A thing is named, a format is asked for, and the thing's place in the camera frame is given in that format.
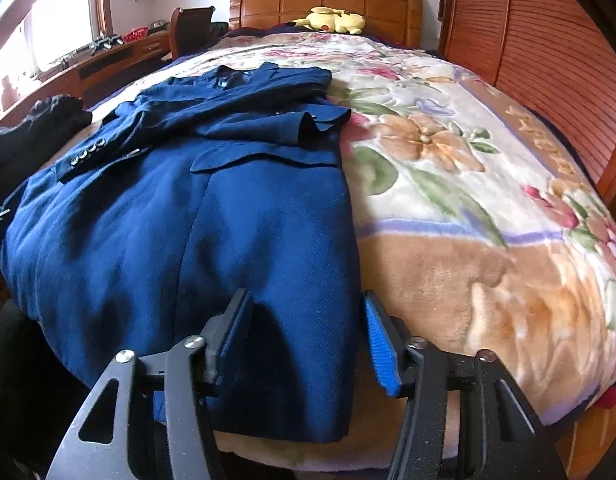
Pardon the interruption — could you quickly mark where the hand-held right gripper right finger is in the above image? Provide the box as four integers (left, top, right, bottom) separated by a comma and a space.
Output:
364, 290, 573, 480

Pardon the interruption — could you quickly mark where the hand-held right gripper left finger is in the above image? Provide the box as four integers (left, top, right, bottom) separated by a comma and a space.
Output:
53, 287, 253, 480

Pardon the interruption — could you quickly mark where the blue suit jacket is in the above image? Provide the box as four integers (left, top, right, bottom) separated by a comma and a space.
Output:
0, 62, 361, 443

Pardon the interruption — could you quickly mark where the floral blanket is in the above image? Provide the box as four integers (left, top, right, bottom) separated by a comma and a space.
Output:
3, 30, 616, 461

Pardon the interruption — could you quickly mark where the black cloth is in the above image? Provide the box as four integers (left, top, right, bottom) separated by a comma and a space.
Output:
0, 95, 94, 186

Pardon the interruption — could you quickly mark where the wooden desk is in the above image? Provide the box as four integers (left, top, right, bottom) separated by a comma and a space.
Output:
0, 30, 171, 126

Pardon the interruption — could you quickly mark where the wooden chair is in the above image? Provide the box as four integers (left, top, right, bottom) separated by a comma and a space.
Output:
169, 6, 216, 58

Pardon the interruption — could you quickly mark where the black gadget on desk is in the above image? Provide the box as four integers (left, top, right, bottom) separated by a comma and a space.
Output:
90, 34, 123, 53

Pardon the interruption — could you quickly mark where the yellow plush toy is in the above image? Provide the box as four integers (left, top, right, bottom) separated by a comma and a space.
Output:
290, 6, 366, 36

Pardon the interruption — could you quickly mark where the wooden louvered wardrobe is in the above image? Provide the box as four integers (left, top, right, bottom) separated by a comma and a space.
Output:
438, 0, 616, 201

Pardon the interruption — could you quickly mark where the wooden bed headboard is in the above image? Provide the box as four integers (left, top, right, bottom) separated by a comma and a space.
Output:
229, 0, 423, 48

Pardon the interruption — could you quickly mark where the window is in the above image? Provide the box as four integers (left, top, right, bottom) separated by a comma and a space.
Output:
0, 0, 111, 96

